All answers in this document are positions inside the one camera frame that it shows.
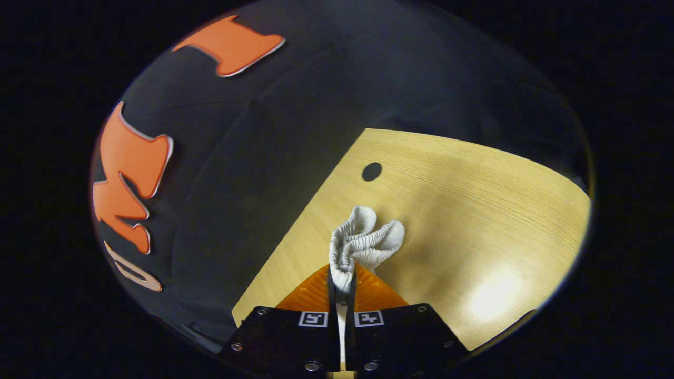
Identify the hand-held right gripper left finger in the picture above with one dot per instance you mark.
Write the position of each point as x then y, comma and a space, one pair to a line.
331, 342

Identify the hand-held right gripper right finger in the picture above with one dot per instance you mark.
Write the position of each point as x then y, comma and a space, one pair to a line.
352, 342

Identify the black backdrop cloth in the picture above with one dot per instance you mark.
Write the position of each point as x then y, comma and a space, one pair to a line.
263, 158

